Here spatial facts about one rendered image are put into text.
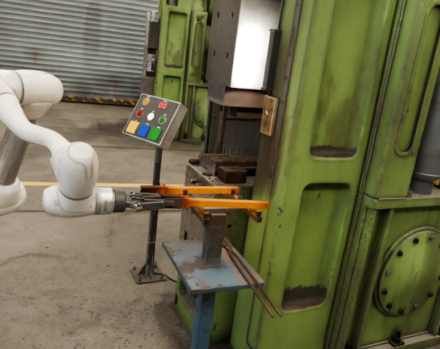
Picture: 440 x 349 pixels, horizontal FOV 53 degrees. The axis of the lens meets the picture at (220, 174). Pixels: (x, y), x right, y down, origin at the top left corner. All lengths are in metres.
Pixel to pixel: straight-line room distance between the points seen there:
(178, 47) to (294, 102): 5.22
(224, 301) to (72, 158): 1.39
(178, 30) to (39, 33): 3.75
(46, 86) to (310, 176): 1.15
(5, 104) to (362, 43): 1.46
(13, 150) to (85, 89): 8.09
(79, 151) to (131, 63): 8.81
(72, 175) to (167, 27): 5.78
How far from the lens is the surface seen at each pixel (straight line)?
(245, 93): 2.21
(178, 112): 2.61
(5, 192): 2.15
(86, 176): 1.31
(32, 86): 1.81
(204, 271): 1.75
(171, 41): 7.02
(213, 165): 2.24
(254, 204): 1.65
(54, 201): 1.43
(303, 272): 2.31
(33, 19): 9.98
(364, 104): 2.14
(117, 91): 10.09
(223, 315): 2.48
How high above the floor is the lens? 1.55
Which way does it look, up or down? 16 degrees down
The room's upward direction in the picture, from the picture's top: 7 degrees clockwise
